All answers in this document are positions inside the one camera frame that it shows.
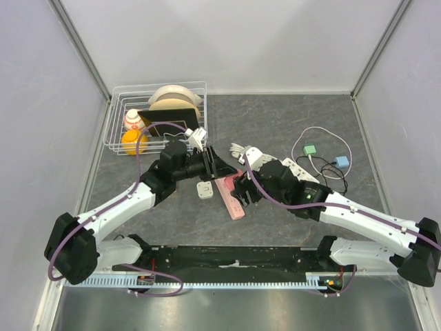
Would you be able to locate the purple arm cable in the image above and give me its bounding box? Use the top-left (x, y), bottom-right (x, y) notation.
top-left (48, 122), bottom-right (194, 283)
top-left (243, 154), bottom-right (441, 251)

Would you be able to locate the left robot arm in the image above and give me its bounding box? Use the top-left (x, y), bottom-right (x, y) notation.
top-left (43, 141), bottom-right (237, 285)

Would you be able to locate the white power strip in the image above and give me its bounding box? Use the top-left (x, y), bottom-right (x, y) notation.
top-left (282, 158), bottom-right (320, 183)

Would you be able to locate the white orange patterned cup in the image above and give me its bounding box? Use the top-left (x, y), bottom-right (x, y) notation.
top-left (123, 108), bottom-right (145, 130)

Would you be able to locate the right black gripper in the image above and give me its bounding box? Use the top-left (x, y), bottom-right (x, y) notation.
top-left (231, 162), bottom-right (288, 208)

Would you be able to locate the white wire dish rack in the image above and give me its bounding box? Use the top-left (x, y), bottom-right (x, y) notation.
top-left (103, 81), bottom-right (208, 155)

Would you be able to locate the white coiled power cord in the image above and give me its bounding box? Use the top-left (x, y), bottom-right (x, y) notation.
top-left (229, 142), bottom-right (278, 165)

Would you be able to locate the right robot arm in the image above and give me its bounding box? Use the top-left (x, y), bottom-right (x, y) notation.
top-left (232, 160), bottom-right (440, 288)

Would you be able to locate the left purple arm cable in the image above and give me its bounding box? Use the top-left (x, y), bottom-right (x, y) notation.
top-left (48, 122), bottom-right (194, 283)

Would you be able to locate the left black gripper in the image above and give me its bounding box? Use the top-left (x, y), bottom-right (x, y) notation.
top-left (174, 146), bottom-right (238, 183)

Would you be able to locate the yellow round bowl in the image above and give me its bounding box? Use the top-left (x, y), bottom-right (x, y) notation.
top-left (121, 130), bottom-right (149, 155)

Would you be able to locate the black thin cable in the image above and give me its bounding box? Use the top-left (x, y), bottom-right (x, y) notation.
top-left (295, 155), bottom-right (349, 194)

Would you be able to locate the green plug adapter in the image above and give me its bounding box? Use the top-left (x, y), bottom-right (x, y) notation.
top-left (302, 143), bottom-right (316, 157)

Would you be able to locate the pink power strip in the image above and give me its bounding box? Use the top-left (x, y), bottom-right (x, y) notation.
top-left (215, 178), bottom-right (245, 220)

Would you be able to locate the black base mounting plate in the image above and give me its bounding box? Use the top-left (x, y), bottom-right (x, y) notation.
top-left (133, 245), bottom-right (344, 274)

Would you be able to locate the black square tray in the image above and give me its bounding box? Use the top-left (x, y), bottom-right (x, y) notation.
top-left (138, 108), bottom-right (199, 137)

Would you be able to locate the beige round plate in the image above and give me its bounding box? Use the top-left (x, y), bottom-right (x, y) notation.
top-left (149, 99), bottom-right (201, 119)

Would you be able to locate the white pink usb cable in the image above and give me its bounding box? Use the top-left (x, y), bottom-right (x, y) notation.
top-left (291, 126), bottom-right (353, 180)

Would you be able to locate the blue plug adapter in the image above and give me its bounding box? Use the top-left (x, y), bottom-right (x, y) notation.
top-left (334, 156), bottom-right (350, 169)

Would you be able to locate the white square plug adapter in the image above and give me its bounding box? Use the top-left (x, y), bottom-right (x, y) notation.
top-left (196, 181), bottom-right (214, 199)

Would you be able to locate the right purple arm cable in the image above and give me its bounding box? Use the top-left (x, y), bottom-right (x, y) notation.
top-left (243, 154), bottom-right (441, 251)

